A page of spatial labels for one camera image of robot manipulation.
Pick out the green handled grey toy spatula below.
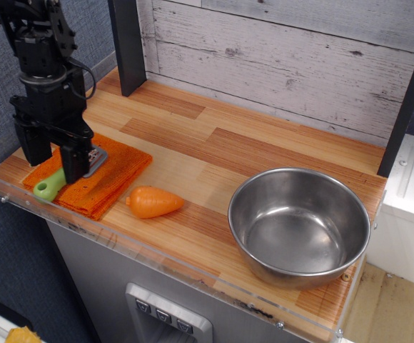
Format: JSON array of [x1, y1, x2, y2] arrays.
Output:
[[33, 145, 108, 202]]

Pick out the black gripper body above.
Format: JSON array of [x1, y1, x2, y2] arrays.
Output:
[[11, 69, 94, 146]]

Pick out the grey toy fridge cabinet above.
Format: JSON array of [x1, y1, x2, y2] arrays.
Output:
[[48, 222, 302, 342]]

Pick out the silver dispenser panel with buttons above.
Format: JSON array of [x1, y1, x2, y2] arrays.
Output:
[[126, 282, 213, 342]]

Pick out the orange plastic toy carrot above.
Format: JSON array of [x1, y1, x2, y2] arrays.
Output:
[[126, 186, 184, 219]]

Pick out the orange folded towel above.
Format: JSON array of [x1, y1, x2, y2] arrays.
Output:
[[21, 134, 153, 222]]

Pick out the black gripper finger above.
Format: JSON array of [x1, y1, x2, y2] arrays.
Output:
[[14, 121, 52, 166], [60, 142, 93, 184]]

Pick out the black upright post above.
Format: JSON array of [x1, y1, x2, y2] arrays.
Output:
[[108, 0, 147, 96], [377, 70, 414, 177]]

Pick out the black left upright post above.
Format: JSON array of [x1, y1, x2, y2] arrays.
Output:
[[108, 0, 147, 96]]

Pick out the white ribbed side counter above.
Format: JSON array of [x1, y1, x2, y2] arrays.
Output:
[[366, 134, 414, 283]]

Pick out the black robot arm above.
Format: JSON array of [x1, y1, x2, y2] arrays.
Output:
[[0, 1, 94, 184]]

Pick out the stainless steel bowl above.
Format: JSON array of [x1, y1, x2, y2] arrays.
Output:
[[228, 167, 370, 289]]

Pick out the black right upright post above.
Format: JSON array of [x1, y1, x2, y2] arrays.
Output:
[[377, 70, 414, 177]]

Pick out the clear acrylic table guard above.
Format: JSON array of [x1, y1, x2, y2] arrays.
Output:
[[0, 51, 387, 343]]

